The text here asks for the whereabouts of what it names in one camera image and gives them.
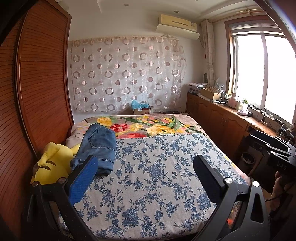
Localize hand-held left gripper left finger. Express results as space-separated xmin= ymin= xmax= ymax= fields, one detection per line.
xmin=26 ymin=155 xmax=100 ymax=241

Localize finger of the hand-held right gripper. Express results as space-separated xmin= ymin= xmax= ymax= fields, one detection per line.
xmin=262 ymin=143 xmax=296 ymax=158
xmin=248 ymin=130 xmax=292 ymax=151

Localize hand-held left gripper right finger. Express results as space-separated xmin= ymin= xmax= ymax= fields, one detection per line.
xmin=193 ymin=154 xmax=271 ymax=241

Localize blue denim pants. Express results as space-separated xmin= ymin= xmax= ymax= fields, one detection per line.
xmin=70 ymin=123 xmax=117 ymax=176

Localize person's right hand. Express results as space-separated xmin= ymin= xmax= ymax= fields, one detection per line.
xmin=270 ymin=171 xmax=290 ymax=202

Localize trash bin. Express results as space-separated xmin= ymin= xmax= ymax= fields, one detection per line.
xmin=241 ymin=152 xmax=257 ymax=171

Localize yellow plush toy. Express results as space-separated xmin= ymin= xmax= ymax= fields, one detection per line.
xmin=30 ymin=142 xmax=80 ymax=186

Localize blue floral bed sheet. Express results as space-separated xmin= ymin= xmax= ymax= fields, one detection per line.
xmin=58 ymin=133 xmax=248 ymax=240

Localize long wooden cabinet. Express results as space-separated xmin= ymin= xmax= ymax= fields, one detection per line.
xmin=186 ymin=89 xmax=280 ymax=176

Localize white plastic bag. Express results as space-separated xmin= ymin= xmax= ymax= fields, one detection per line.
xmin=214 ymin=79 xmax=225 ymax=93

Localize open cardboard box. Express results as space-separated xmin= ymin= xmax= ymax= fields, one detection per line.
xmin=200 ymin=87 xmax=222 ymax=100

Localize wood-framed window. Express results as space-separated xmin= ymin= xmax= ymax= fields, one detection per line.
xmin=223 ymin=17 xmax=296 ymax=127

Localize pink floral blanket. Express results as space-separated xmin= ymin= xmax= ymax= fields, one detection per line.
xmin=66 ymin=113 xmax=251 ymax=186

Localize stack of papers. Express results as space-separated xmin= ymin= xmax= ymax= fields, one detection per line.
xmin=187 ymin=82 xmax=208 ymax=94

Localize small cardboard box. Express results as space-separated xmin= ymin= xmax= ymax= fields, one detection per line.
xmin=133 ymin=105 xmax=151 ymax=115

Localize tied patterned window curtain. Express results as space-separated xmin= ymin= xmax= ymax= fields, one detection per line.
xmin=201 ymin=20 xmax=217 ymax=85

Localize sheer circle-patterned curtain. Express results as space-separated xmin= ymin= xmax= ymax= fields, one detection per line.
xmin=68 ymin=36 xmax=187 ymax=113

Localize beige wall air conditioner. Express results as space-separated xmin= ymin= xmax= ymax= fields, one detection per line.
xmin=156 ymin=14 xmax=200 ymax=39

